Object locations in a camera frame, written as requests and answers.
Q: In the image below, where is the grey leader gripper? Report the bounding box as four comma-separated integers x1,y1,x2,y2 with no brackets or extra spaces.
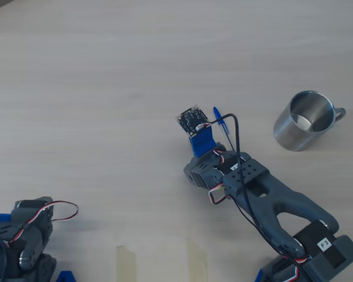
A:
11,196,55,236

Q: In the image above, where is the grey gripper with camera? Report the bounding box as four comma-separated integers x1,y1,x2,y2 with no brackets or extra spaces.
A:
183,143,239,189

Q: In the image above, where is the blue robot arm base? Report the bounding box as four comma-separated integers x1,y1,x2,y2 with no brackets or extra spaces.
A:
254,258,287,282

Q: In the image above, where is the blue ballpoint pen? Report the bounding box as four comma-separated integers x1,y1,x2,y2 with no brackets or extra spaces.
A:
212,106,235,152

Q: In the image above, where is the yellow masking tape strip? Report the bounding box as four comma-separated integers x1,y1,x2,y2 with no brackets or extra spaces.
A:
186,237,208,282
115,244,136,282

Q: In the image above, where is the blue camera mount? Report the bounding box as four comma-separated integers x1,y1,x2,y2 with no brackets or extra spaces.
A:
189,125,218,158

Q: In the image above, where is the black camera cable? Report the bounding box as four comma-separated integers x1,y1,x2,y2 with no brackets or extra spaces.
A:
207,113,316,282

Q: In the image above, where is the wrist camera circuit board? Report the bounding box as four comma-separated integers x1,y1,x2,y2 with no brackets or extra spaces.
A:
175,103,211,139

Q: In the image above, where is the grey robot arm with camera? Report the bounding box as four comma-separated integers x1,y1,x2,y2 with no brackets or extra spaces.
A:
208,149,353,282

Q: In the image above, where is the silver metal cup with handle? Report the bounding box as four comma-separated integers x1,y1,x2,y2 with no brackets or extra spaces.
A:
272,90,347,153

